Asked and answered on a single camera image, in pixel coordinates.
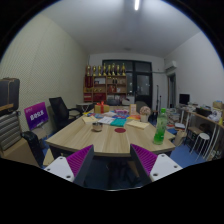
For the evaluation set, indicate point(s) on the small metal cup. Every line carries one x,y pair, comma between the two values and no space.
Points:
97,127

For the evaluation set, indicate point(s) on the pile of books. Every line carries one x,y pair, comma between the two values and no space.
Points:
174,117

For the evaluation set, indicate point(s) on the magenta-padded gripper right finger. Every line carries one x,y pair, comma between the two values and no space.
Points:
146,159

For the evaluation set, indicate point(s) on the black office chair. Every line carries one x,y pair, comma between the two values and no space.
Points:
59,111

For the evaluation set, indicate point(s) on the ceiling tube light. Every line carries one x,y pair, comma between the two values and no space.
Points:
137,4

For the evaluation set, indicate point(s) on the white booklet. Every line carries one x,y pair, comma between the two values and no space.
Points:
106,120

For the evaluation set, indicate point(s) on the white pot of pink flowers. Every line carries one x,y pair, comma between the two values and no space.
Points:
145,113

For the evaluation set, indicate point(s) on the white air conditioner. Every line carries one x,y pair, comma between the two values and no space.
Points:
171,65

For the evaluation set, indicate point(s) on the wooden shelf unit with trophies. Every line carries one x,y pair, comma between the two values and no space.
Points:
106,87

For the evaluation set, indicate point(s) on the long wooden side desk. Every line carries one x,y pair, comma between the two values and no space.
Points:
206,119

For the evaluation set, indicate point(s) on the flat round red coaster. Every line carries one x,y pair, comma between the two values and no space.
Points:
120,130

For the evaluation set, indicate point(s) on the black computer monitor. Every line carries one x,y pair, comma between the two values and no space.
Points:
184,99

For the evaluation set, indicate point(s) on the green drink bottle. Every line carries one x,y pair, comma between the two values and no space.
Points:
160,130

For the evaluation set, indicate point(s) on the small orange standing card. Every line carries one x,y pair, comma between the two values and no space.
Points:
133,109

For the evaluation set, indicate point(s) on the small beige notepad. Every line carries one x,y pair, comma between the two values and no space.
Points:
88,119

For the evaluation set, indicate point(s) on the black armrest chair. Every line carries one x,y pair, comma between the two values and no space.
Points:
31,145

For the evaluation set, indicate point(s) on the small round white table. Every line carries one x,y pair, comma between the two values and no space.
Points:
84,105

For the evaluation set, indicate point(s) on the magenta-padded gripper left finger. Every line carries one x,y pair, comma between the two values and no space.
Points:
78,160

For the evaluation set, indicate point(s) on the brown wooden stool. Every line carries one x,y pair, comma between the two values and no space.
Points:
194,130

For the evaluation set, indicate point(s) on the large beige notebook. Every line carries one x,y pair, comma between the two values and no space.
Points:
137,124

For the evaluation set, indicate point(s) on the grey striped cushion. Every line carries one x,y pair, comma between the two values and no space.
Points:
9,131

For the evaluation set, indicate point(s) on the white round stool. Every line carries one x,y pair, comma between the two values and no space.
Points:
202,136

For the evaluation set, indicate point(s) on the yellow gift box red ribbon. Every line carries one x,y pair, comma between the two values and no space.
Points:
101,108

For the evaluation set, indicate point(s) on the black case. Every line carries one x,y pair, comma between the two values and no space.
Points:
9,93

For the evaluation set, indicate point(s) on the black microphone stand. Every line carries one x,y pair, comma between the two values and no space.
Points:
157,98

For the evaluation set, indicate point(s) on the purple sign board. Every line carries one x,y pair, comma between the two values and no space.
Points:
36,115

